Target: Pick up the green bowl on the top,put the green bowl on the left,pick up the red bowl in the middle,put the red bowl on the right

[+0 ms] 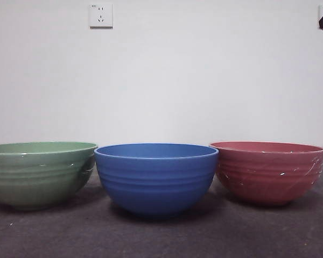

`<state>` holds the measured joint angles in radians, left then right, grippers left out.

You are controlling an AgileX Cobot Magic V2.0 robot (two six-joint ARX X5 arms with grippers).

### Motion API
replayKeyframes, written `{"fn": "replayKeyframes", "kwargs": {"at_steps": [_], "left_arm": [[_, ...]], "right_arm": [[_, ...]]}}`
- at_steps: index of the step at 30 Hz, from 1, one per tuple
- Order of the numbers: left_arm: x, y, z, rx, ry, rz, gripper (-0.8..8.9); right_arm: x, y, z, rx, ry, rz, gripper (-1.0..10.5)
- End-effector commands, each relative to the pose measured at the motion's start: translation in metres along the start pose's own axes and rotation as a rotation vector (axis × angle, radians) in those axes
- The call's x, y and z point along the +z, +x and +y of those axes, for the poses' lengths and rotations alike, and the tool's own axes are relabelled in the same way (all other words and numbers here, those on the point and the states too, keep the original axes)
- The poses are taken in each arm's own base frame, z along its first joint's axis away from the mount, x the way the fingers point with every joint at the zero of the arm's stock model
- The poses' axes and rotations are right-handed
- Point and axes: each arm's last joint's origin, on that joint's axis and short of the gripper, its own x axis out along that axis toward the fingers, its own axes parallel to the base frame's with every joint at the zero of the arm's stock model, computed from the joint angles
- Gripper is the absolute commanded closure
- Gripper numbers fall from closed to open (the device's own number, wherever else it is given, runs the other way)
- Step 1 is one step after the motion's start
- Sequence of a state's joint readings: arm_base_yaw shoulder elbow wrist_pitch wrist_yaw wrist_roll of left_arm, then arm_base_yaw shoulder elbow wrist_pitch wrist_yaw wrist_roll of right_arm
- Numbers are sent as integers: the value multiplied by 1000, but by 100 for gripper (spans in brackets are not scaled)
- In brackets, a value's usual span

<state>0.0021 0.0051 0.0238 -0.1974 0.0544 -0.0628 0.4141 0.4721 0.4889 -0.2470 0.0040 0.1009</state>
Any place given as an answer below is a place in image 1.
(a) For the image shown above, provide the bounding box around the blue ribbed bowl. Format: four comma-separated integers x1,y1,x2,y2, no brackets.
93,142,220,218

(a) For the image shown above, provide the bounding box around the green ribbed bowl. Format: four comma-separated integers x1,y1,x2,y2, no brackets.
0,141,99,211

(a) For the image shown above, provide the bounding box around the red ribbed bowl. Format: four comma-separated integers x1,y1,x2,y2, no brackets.
209,141,323,207

